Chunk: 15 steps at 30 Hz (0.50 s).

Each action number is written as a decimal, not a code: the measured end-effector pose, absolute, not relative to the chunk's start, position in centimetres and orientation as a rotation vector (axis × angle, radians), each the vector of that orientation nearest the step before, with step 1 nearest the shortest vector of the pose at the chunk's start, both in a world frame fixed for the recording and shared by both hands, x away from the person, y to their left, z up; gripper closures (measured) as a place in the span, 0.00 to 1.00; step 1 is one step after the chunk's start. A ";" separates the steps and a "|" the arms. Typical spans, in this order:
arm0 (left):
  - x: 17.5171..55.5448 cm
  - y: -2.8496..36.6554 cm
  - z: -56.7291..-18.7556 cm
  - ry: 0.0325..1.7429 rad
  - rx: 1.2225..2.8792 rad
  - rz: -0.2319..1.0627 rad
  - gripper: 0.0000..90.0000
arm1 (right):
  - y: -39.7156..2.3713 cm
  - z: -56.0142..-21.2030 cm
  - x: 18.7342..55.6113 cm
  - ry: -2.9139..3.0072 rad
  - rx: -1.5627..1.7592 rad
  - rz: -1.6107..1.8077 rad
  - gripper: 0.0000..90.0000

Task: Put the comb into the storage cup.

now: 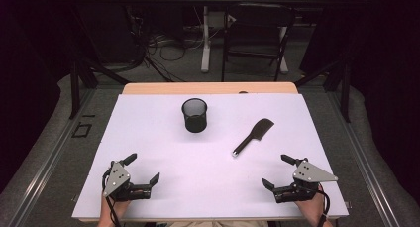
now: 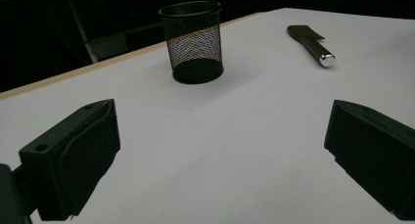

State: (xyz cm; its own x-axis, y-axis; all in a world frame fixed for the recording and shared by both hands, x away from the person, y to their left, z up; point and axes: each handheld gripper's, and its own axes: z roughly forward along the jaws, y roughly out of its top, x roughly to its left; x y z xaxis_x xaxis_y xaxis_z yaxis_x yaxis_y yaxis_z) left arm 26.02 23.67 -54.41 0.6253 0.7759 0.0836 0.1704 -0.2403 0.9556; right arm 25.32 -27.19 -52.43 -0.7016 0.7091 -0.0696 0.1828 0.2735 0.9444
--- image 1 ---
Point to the grey metal floor rail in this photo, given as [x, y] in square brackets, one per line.
[49, 161]
[363, 161]

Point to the person's right hand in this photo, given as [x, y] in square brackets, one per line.
[310, 205]

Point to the black spatula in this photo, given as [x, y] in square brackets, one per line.
[256, 133]

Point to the white board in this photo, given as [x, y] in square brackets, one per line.
[198, 174]

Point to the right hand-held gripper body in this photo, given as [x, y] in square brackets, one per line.
[310, 174]

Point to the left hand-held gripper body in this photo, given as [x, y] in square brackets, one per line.
[116, 179]

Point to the black folding chair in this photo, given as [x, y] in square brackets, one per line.
[257, 25]

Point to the black mesh cup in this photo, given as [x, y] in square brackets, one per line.
[194, 119]

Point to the light wooden table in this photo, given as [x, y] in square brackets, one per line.
[198, 88]

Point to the person's left hand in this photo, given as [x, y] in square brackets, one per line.
[119, 206]

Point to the black metal stand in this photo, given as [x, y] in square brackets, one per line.
[75, 88]
[345, 91]

